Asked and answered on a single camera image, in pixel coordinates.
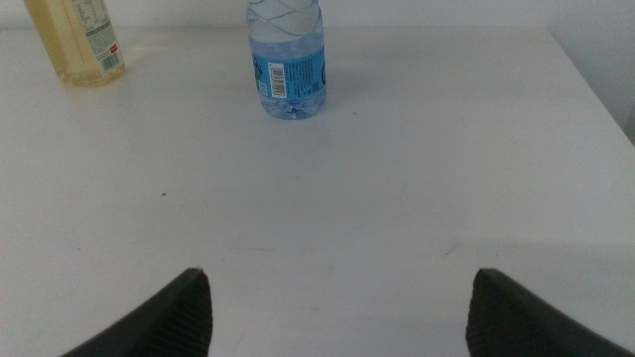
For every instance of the water bottle blue cap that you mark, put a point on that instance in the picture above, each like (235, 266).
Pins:
(288, 74)

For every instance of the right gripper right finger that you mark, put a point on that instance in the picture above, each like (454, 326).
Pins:
(511, 327)

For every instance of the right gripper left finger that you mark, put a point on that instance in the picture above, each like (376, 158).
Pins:
(168, 322)

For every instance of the yellow liquid bottle white cap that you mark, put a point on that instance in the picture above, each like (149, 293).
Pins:
(69, 44)

